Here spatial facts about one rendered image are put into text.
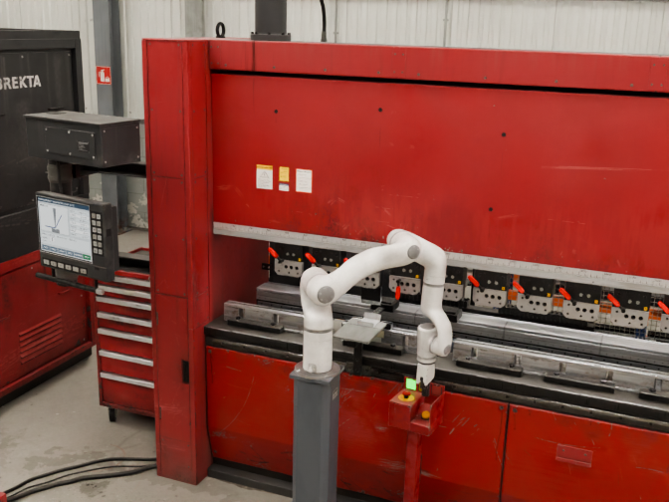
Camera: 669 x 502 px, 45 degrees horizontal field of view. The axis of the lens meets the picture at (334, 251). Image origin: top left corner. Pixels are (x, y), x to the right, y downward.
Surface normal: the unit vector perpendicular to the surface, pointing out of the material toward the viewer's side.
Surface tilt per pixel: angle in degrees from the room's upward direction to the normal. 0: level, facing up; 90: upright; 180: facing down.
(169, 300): 90
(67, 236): 90
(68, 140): 90
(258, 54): 90
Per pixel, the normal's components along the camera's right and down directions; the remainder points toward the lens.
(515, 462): -0.37, 0.24
